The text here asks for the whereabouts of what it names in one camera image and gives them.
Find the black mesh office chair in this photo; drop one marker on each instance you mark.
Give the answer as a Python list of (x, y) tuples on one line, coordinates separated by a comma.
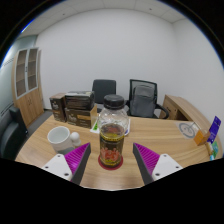
[(142, 81)]

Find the flat dark brown box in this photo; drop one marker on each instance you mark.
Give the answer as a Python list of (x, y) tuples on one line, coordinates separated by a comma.
[(79, 101)]

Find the small white ball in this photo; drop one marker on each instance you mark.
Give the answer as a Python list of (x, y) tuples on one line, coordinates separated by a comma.
[(75, 138)]

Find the wooden cabinet with glass doors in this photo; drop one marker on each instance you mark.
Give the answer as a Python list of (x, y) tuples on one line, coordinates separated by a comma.
[(28, 103)]

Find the white mug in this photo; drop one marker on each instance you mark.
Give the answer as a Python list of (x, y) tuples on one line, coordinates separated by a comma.
[(59, 137)]

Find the orange box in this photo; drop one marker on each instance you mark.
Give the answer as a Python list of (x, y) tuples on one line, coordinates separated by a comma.
[(201, 138)]

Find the brown box with tan side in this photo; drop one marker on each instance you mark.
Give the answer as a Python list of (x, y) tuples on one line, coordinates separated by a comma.
[(79, 117)]

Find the clear drink bottle black cap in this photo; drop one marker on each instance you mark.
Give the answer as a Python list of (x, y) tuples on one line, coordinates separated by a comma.
[(112, 143)]

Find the wooden side desk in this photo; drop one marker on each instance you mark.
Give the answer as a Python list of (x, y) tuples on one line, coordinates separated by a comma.
[(180, 106)]

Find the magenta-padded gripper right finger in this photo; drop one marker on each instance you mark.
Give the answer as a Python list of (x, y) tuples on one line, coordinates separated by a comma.
[(149, 158)]

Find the purple standing card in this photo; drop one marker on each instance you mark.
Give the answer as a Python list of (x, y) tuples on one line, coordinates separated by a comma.
[(214, 129)]

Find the white and green leaflet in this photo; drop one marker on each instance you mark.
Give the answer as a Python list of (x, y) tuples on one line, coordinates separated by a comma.
[(94, 126)]

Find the black leather sofa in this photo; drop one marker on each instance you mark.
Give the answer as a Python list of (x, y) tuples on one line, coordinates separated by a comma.
[(10, 135)]

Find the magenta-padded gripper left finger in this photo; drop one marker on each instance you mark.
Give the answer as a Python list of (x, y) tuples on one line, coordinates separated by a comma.
[(76, 157)]

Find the ceiling light panel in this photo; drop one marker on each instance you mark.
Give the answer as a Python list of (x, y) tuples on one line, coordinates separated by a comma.
[(28, 25)]

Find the grey backpack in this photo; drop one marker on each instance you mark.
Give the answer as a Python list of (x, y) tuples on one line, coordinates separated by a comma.
[(142, 101)]

